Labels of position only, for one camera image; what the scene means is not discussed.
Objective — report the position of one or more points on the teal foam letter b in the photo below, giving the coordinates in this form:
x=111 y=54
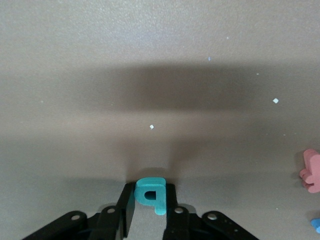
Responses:
x=161 y=200

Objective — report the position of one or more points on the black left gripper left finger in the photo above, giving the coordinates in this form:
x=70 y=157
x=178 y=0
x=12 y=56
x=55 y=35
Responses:
x=130 y=200

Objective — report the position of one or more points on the blue foam letter x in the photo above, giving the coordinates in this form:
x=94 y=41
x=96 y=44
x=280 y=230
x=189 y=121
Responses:
x=316 y=223

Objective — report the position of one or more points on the salmon foam letter f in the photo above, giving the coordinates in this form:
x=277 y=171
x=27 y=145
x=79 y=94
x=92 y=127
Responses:
x=312 y=175

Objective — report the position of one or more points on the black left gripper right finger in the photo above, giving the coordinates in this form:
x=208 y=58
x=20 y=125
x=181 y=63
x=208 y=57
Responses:
x=172 y=200

